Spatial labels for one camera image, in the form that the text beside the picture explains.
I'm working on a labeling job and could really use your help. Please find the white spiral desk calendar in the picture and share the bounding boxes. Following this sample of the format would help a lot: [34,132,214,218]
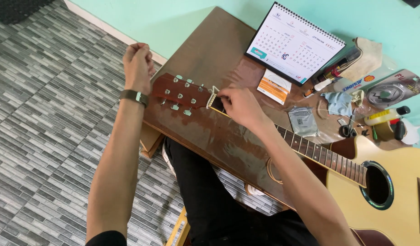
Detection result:
[245,2,347,87]

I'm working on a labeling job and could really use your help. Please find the coiled guitar string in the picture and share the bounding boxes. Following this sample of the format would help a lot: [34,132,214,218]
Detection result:
[266,157,284,185]

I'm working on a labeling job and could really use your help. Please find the silver string packet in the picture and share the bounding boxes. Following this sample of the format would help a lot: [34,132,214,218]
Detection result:
[288,106,320,138]

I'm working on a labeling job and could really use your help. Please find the light blue cloth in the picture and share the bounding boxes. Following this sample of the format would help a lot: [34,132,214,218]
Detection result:
[321,92,354,117]

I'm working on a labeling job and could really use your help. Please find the person's left hand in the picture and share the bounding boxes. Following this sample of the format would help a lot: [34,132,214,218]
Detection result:
[123,43,156,96]

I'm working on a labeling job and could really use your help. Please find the black floor mat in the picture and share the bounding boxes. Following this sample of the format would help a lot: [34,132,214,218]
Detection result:
[0,0,55,25]

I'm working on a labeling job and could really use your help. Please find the brown wooden table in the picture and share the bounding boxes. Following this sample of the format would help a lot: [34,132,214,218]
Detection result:
[140,6,415,210]

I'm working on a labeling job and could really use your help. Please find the person's right hand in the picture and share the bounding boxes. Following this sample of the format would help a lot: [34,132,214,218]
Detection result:
[217,87,269,130]

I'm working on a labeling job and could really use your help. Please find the small beige cloth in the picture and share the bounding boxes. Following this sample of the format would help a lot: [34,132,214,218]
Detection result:
[350,90,365,106]

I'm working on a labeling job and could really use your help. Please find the black handled scissors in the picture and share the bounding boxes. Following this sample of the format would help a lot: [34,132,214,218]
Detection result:
[339,115,358,138]

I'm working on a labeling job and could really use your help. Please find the person's black sleeve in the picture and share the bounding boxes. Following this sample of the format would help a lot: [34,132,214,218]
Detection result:
[85,231,127,246]

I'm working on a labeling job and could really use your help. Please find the orange and white leaflet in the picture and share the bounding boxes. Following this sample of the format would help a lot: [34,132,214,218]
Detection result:
[257,69,292,106]

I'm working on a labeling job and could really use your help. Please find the silver foil packet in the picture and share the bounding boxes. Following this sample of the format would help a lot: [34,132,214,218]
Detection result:
[365,69,420,109]

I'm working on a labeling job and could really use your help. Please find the white guitar string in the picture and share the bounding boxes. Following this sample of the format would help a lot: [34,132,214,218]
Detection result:
[206,85,221,110]

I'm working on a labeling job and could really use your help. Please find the large beige cloth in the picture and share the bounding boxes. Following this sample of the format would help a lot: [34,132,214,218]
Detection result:
[340,37,383,82]

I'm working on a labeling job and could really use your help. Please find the black tray of tools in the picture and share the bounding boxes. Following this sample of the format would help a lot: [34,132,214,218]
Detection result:
[312,48,362,85]

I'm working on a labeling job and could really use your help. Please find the person's white shoe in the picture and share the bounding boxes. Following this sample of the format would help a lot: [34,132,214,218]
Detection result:
[246,184,266,196]
[161,140,178,179]

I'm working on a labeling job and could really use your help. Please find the wooden stool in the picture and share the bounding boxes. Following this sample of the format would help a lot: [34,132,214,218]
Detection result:
[165,207,192,246]

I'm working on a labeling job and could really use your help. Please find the yellow bottle with black cap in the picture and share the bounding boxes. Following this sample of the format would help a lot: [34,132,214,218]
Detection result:
[364,106,411,126]

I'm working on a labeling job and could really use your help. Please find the brown tape roll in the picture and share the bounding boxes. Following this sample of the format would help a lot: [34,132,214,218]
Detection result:
[373,121,396,141]

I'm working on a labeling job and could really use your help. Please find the brown strap wristwatch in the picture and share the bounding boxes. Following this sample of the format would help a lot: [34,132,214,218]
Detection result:
[119,90,150,108]

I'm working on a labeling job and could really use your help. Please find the white marker tube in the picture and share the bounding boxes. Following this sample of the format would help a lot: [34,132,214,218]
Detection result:
[303,79,333,99]

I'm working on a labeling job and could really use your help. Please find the acoustic guitar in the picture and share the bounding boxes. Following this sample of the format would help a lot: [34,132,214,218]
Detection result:
[151,72,420,246]

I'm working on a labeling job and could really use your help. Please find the person's black trousers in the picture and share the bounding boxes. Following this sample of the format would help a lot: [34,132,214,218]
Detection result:
[165,137,320,246]

